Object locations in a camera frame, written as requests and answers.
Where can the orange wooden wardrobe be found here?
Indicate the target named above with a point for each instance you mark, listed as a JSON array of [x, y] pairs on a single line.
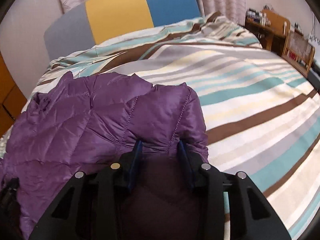
[[12, 99]]

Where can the wooden wicker chair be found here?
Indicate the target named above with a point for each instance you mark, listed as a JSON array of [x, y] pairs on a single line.
[[298, 52]]

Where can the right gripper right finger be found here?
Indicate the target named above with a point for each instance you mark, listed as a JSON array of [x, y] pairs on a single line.
[[234, 196]]

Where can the clutter items on desk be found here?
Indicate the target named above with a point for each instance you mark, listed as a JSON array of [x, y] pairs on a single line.
[[260, 17]]

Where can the wooden side desk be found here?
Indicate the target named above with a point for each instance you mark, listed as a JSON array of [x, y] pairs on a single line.
[[271, 38]]

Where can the grey yellow blue headboard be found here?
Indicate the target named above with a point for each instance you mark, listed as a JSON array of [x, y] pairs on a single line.
[[95, 21]]

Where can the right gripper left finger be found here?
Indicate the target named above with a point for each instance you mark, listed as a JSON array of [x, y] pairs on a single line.
[[85, 208]]

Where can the purple quilted down jacket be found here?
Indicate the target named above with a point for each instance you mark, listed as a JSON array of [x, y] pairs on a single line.
[[87, 123]]

